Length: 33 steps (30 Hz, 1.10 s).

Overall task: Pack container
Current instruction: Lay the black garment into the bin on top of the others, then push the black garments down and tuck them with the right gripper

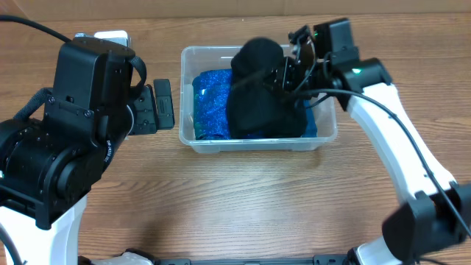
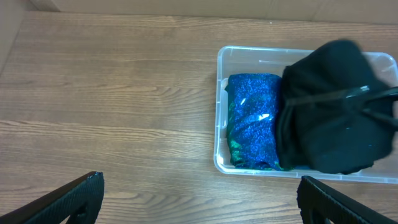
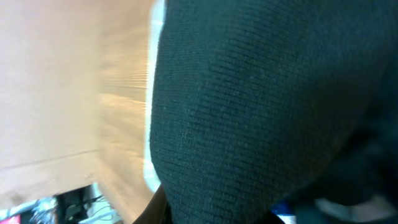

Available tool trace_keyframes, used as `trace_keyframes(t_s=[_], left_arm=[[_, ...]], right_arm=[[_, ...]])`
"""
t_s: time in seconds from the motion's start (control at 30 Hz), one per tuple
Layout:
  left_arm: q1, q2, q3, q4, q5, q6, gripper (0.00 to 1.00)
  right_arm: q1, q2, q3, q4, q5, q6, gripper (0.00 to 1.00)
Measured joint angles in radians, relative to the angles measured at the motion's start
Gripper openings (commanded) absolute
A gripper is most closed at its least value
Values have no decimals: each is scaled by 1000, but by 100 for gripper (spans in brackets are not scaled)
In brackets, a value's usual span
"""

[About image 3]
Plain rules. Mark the black cloth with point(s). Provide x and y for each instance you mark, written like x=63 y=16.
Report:
x=253 y=100

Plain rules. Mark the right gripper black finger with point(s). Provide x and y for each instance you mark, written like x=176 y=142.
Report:
x=157 y=211

